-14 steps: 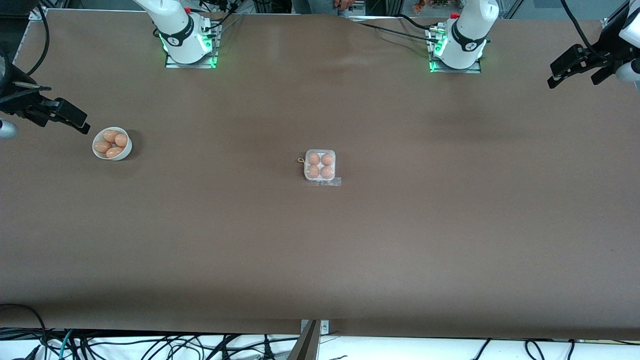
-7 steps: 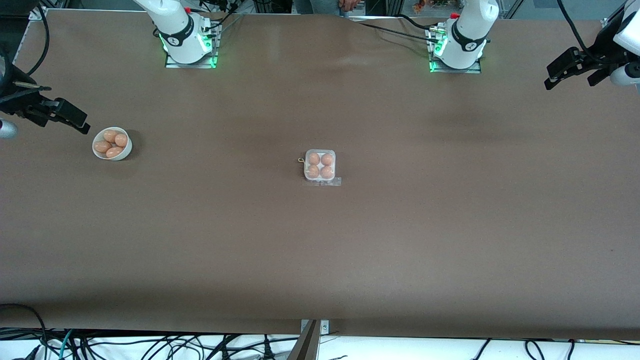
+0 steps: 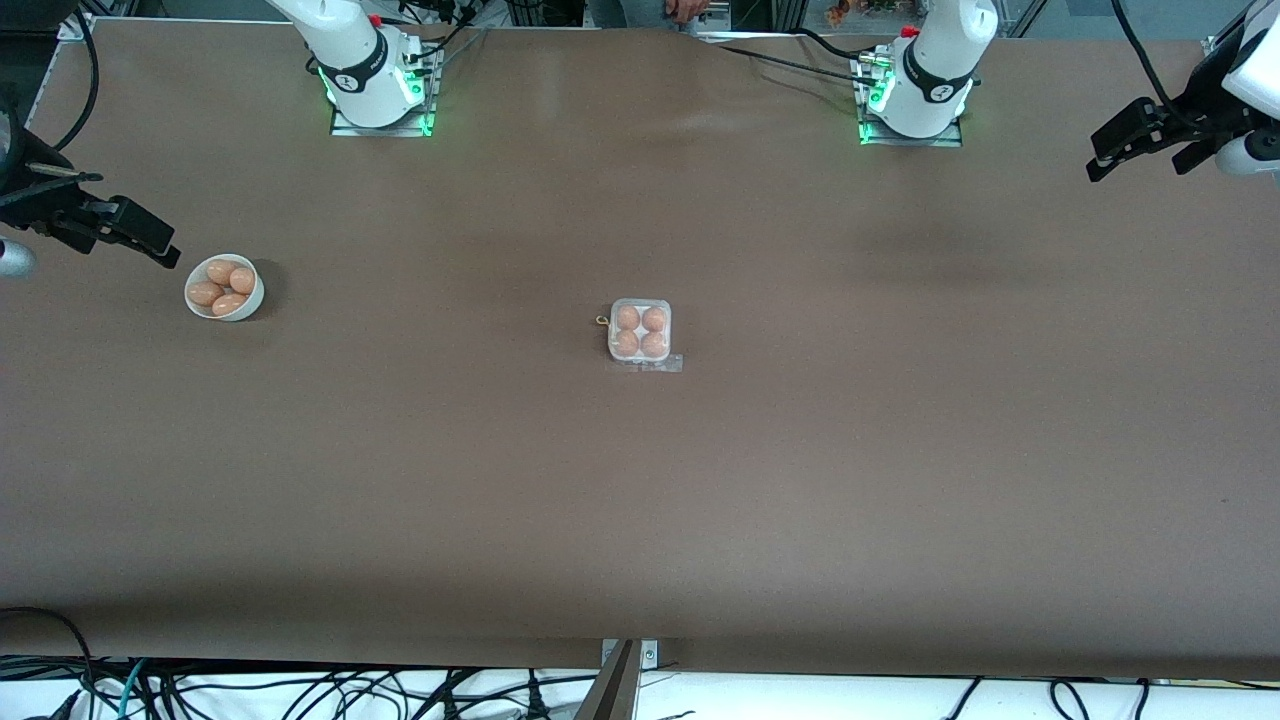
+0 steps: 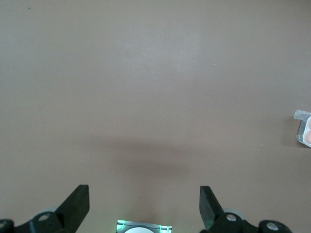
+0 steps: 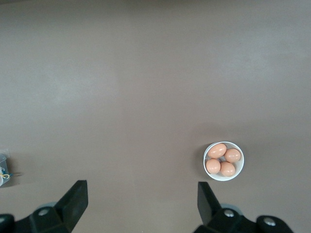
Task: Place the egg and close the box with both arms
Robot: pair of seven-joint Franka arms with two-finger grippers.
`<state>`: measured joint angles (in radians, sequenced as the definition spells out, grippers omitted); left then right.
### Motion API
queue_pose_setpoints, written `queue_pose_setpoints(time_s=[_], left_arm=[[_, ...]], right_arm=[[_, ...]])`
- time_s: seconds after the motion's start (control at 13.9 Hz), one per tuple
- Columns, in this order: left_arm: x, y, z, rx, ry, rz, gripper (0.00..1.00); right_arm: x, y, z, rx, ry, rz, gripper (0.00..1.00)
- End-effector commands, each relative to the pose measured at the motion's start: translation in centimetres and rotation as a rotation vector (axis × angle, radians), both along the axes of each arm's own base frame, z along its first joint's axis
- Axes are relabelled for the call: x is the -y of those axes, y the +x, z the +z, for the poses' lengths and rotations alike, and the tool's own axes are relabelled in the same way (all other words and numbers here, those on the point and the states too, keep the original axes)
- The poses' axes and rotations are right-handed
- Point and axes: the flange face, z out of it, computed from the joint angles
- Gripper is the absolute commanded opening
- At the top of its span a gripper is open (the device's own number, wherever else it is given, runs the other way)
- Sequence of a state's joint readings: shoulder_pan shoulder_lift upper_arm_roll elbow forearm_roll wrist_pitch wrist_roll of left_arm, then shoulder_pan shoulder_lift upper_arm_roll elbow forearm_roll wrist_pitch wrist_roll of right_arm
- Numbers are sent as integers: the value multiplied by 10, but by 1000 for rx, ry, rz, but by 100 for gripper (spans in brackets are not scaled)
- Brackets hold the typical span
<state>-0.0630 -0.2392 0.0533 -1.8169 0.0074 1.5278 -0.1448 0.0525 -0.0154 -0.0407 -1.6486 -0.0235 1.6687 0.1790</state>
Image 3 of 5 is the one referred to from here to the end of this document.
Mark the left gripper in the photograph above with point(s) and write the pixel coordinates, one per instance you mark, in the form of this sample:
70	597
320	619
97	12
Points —
1196	122

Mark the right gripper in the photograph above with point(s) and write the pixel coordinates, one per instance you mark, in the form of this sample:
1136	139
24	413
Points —
47	207

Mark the brown egg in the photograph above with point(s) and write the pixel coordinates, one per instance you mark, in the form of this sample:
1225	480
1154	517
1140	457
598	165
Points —
205	293
654	319
229	304
627	318
626	344
221	271
242	281
654	345

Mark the clear plastic egg box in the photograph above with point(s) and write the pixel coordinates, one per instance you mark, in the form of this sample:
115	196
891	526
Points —
640	331

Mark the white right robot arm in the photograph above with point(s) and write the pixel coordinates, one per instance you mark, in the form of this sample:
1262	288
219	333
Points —
350	50

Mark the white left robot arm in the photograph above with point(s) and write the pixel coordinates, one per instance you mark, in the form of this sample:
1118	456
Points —
935	60

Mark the white round bowl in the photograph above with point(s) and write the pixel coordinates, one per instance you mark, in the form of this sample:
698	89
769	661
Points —
254	297

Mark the orange background object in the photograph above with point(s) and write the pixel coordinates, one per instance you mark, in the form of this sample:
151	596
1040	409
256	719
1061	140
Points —
837	12

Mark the grey clothed person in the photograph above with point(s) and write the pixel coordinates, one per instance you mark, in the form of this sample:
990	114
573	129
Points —
640	12

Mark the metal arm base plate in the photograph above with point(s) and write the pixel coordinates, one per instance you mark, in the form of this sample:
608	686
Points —
905	142
400	131

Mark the small metal bracket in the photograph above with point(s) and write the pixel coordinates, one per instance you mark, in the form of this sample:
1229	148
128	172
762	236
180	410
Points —
650	655

